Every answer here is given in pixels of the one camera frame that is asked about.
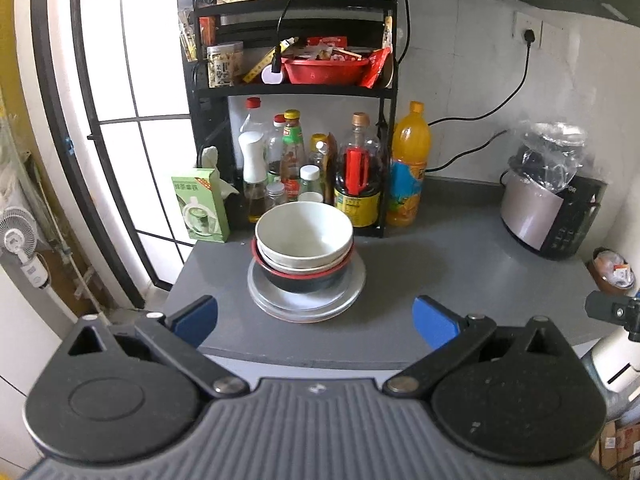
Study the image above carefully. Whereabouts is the black window frame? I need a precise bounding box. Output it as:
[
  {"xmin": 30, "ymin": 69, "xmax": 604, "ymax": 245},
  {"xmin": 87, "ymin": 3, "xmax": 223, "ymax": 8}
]
[{"xmin": 30, "ymin": 0, "xmax": 201, "ymax": 306}]

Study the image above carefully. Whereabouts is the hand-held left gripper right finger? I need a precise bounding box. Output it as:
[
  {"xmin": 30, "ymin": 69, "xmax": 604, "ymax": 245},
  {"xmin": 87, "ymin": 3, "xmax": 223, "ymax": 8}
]
[{"xmin": 382, "ymin": 296, "xmax": 568, "ymax": 401}]

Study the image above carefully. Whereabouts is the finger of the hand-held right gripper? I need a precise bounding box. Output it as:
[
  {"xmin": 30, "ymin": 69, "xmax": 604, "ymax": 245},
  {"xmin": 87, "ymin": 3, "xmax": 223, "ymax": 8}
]
[{"xmin": 585, "ymin": 290, "xmax": 631, "ymax": 322}]

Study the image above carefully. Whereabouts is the black metal rack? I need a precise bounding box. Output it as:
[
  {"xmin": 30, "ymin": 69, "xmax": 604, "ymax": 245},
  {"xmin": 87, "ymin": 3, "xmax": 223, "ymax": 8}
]
[{"xmin": 179, "ymin": 0, "xmax": 407, "ymax": 239}]

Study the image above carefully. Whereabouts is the electric pressure cooker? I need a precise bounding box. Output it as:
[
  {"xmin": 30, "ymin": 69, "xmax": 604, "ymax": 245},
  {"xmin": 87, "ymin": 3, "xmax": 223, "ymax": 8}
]
[{"xmin": 500, "ymin": 157, "xmax": 608, "ymax": 261}]

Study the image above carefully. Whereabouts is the oil dispenser bottle white cap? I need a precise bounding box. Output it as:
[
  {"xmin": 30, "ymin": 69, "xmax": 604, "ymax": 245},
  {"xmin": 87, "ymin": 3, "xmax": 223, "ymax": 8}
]
[{"xmin": 238, "ymin": 131, "xmax": 266, "ymax": 223}]

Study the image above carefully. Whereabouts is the small glass spice jar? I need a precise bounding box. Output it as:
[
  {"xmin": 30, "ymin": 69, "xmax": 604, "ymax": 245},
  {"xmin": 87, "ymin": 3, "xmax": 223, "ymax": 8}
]
[{"xmin": 265, "ymin": 182, "xmax": 287, "ymax": 211}]

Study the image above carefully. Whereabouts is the green cardboard box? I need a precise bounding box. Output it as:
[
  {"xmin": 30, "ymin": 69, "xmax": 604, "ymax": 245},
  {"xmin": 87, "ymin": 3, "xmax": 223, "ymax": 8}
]
[{"xmin": 171, "ymin": 169, "xmax": 231, "ymax": 243}]

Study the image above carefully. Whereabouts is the black power cable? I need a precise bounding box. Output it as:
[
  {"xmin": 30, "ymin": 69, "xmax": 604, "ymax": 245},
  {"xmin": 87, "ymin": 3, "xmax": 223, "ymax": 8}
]
[{"xmin": 427, "ymin": 42, "xmax": 533, "ymax": 173}]

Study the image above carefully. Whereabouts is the red packet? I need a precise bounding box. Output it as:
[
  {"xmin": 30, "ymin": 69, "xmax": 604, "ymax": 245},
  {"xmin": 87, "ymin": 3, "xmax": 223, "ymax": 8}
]
[{"xmin": 357, "ymin": 47, "xmax": 393, "ymax": 88}]

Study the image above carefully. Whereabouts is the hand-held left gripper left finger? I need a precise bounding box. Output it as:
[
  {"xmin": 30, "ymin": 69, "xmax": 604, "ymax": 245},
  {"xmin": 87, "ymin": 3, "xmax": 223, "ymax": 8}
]
[{"xmin": 65, "ymin": 295, "xmax": 251, "ymax": 401}]

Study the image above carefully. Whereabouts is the dark soy sauce bottle red handle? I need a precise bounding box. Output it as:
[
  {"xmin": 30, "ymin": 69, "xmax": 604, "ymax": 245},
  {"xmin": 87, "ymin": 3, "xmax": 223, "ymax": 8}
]
[{"xmin": 334, "ymin": 112, "xmax": 383, "ymax": 228}]

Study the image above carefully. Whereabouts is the clear plastic bag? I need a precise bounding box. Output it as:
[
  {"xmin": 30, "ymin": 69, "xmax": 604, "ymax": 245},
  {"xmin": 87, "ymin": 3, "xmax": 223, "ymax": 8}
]
[{"xmin": 507, "ymin": 121, "xmax": 588, "ymax": 193}]

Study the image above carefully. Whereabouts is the sauce bottle yellow cap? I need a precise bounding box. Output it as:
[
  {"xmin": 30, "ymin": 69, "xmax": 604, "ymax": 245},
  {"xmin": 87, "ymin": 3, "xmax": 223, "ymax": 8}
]
[{"xmin": 280, "ymin": 110, "xmax": 306, "ymax": 196}]

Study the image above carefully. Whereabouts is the white bowl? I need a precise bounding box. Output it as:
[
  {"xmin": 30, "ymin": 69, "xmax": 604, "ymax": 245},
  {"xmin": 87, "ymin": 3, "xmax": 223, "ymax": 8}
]
[
  {"xmin": 259, "ymin": 249, "xmax": 352, "ymax": 277},
  {"xmin": 254, "ymin": 201, "xmax": 355, "ymax": 271}
]

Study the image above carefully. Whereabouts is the yellow squeeze bottle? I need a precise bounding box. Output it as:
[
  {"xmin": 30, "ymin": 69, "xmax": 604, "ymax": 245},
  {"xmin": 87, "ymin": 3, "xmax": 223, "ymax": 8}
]
[{"xmin": 310, "ymin": 133, "xmax": 337, "ymax": 203}]

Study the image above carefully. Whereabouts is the orange juice bottle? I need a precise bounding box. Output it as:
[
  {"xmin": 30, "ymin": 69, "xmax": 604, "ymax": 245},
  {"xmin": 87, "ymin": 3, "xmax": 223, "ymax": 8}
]
[{"xmin": 386, "ymin": 101, "xmax": 432, "ymax": 227}]

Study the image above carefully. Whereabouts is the white wall socket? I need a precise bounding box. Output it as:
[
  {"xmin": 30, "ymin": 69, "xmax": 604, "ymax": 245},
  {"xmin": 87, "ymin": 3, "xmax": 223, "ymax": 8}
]
[
  {"xmin": 512, "ymin": 10, "xmax": 543, "ymax": 51},
  {"xmin": 542, "ymin": 20, "xmax": 568, "ymax": 53}
]

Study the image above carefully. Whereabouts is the green label jar white cap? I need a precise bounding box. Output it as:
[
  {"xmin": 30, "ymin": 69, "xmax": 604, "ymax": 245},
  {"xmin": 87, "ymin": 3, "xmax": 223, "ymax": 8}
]
[{"xmin": 298, "ymin": 165, "xmax": 324, "ymax": 204}]

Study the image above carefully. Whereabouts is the glass jar with snacks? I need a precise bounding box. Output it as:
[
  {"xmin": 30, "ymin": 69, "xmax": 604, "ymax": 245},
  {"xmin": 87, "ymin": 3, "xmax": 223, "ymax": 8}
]
[{"xmin": 206, "ymin": 42, "xmax": 244, "ymax": 88}]

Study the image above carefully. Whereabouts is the pile of seasoning packets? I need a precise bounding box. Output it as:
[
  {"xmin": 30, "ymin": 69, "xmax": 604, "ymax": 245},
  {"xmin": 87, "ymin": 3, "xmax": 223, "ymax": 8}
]
[{"xmin": 280, "ymin": 36, "xmax": 373, "ymax": 63}]

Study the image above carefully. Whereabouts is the clear bottle red cap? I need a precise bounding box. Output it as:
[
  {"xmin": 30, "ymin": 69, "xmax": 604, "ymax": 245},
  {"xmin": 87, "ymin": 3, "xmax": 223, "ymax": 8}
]
[{"xmin": 240, "ymin": 97, "xmax": 271, "ymax": 161}]

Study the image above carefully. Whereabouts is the white standing fan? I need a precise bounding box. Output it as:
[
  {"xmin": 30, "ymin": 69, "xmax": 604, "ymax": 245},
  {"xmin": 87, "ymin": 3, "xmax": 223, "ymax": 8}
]
[{"xmin": 0, "ymin": 207, "xmax": 51, "ymax": 291}]

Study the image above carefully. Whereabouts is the red plastic basket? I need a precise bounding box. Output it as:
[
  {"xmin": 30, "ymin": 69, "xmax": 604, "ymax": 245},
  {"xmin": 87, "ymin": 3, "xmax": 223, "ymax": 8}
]
[{"xmin": 281, "ymin": 56, "xmax": 371, "ymax": 86}]

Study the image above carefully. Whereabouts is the clear bottle orange cap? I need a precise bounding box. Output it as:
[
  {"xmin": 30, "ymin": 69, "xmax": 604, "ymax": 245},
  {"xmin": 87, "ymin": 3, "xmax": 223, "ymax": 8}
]
[{"xmin": 267, "ymin": 114, "xmax": 287, "ymax": 186}]

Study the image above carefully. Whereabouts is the large white plate blue script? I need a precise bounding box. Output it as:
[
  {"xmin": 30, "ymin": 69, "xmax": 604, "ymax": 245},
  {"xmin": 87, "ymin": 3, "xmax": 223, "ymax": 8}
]
[{"xmin": 247, "ymin": 252, "xmax": 366, "ymax": 315}]

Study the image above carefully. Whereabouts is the red bowl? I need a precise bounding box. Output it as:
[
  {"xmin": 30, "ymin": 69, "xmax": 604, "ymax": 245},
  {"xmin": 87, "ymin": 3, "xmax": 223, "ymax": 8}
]
[{"xmin": 251, "ymin": 240, "xmax": 357, "ymax": 294}]

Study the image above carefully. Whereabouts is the brown bowl with packets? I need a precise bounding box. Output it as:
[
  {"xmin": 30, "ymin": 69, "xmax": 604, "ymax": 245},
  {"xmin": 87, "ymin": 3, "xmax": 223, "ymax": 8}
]
[{"xmin": 587, "ymin": 247, "xmax": 638, "ymax": 293}]

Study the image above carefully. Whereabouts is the black charger cable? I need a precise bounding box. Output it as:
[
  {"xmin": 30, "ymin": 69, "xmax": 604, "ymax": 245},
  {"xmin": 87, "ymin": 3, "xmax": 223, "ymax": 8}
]
[{"xmin": 269, "ymin": 0, "xmax": 411, "ymax": 73}]

